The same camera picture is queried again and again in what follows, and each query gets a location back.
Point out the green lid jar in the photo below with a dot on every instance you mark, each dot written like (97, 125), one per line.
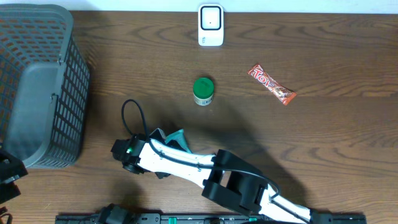
(203, 91)

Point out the mint green wipes pack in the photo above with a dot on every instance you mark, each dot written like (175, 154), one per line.
(177, 140)

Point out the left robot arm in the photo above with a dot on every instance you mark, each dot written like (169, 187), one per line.
(12, 169)

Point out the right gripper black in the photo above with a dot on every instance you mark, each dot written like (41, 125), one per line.
(173, 145)

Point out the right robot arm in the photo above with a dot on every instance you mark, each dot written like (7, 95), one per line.
(225, 179)

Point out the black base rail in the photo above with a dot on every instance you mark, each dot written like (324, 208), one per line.
(113, 214)

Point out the red Top snack packet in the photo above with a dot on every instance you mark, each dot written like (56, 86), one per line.
(282, 93)

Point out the white barcode scanner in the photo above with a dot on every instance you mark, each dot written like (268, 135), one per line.
(210, 25)

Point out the grey plastic mesh basket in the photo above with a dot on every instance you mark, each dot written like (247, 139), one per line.
(44, 86)

